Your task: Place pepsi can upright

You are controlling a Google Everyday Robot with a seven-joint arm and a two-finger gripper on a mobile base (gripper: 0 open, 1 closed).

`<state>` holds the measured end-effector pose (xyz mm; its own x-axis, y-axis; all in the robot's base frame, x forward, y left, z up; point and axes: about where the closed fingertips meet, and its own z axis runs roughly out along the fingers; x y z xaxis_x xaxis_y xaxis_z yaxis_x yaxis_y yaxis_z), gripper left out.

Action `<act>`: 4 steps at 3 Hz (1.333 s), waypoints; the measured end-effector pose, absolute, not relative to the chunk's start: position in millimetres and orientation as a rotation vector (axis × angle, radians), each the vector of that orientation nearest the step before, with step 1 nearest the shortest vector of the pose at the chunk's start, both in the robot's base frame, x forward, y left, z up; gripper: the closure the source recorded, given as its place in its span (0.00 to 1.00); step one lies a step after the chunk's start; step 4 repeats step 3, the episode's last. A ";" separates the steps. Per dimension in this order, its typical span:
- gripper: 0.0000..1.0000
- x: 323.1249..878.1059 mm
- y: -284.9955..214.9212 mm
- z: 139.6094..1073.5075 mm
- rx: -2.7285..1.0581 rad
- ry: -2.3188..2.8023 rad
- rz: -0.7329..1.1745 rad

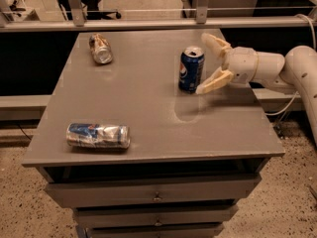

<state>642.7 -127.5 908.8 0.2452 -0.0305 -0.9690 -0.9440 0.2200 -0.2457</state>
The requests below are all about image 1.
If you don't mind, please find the grey drawer cabinet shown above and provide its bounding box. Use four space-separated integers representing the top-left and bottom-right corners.
21 28 286 238

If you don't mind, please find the crushed blue silver can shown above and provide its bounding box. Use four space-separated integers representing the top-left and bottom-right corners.
66 123 131 149

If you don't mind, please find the brown dented can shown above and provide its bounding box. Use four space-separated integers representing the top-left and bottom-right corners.
89 34 113 64

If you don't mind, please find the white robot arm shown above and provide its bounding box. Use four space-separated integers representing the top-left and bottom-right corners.
196 33 317 143

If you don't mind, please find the blue pepsi can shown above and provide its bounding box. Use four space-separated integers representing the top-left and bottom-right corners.
178 46 205 93

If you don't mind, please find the grey drawer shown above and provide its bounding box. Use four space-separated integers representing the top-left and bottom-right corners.
47 174 261 208
88 223 223 238
74 204 238 228

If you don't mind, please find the middle grey drawer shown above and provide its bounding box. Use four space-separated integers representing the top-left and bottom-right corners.
74 204 238 228

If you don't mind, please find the top grey drawer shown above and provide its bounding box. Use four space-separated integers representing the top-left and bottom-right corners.
47 174 261 208

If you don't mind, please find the bottom grey drawer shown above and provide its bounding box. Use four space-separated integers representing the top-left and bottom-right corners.
88 223 223 238

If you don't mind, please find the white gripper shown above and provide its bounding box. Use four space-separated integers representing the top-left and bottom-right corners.
195 33 259 94

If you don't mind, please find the grey metal railing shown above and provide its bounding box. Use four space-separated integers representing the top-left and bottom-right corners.
0 0 317 32

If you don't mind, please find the white cable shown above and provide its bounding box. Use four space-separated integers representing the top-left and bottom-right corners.
265 13 317 117

